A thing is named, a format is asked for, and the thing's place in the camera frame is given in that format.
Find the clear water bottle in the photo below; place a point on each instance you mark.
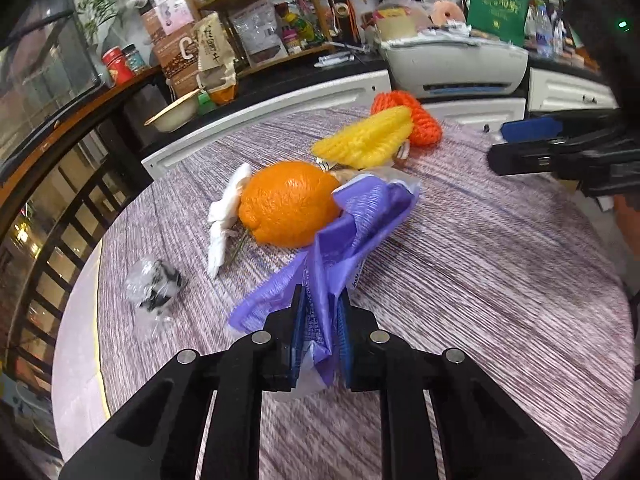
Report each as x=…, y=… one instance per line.
x=544, y=32

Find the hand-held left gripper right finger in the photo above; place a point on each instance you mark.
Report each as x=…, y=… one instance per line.
x=345, y=342

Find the dark wooden railing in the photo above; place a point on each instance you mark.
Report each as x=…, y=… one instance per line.
x=55, y=220

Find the white and brown food packet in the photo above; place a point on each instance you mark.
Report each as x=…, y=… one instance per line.
x=260, y=32

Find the brown paper bag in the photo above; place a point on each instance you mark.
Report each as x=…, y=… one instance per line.
x=215, y=50

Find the white printer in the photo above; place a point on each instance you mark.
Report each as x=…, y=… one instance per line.
x=450, y=67

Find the crumpled white tissue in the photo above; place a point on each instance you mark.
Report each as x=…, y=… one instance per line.
x=220, y=240

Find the purple plastic bag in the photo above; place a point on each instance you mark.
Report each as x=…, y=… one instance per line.
x=350, y=240

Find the small green container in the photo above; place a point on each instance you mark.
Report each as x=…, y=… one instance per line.
x=206, y=102

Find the red tin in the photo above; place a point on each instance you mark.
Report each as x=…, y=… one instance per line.
x=119, y=66

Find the white tray with pen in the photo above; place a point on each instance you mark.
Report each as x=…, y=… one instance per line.
x=340, y=57

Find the brown printed box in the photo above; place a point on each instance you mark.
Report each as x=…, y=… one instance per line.
x=170, y=50

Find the yellow foam fruit net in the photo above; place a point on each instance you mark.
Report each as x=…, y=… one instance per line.
x=365, y=135

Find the orange packet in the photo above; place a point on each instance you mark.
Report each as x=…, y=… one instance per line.
x=223, y=96

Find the orange fruit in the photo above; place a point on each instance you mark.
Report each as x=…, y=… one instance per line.
x=285, y=200

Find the yellow green bottle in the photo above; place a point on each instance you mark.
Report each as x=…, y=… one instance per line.
x=302, y=27

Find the clear plastic wrapper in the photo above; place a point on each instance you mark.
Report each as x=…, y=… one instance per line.
x=155, y=285

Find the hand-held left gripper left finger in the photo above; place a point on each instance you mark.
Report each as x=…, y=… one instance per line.
x=298, y=332

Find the pink plastic bag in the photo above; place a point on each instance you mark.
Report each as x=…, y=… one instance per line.
x=405, y=7

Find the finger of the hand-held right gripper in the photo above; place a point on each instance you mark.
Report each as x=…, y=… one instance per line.
x=530, y=129
x=525, y=157

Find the green tote bag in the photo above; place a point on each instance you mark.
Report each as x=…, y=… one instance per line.
x=500, y=0

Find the cream enamel basin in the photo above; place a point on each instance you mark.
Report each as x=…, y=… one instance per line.
x=172, y=112

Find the dark lidded jar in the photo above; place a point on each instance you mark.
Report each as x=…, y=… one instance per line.
x=135, y=57

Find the orange foam fruit net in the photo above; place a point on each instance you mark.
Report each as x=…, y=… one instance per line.
x=426, y=126

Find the copper tape roll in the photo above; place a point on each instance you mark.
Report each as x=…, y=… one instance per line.
x=342, y=12

